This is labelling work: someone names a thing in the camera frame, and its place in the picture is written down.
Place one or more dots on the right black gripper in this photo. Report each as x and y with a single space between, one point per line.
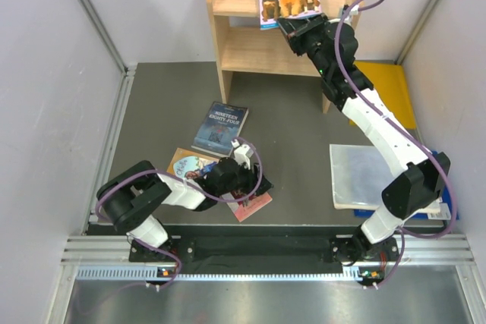
297 30

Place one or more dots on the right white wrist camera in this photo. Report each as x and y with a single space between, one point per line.
348 12

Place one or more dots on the aluminium front rail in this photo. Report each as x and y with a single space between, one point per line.
114 258

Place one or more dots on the red castle picture book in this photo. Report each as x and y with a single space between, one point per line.
244 209

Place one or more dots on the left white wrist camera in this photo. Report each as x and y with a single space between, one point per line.
242 153

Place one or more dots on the clear plastic file folder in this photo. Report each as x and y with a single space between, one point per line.
341 175

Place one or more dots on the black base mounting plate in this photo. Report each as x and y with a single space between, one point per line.
260 255

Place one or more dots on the orange Othello picture book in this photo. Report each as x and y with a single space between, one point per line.
190 165

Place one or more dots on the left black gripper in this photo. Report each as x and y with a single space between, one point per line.
253 178

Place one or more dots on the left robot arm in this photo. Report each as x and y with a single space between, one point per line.
129 200

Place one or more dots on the dark Nineteen Eighty-Four book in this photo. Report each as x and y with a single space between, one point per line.
222 124

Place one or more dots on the blue file folder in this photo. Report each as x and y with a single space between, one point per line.
448 210

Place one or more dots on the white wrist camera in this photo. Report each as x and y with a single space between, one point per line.
348 12
242 153

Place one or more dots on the yellow file folder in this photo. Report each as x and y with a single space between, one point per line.
390 82

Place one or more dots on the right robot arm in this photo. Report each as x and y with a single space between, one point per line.
417 181

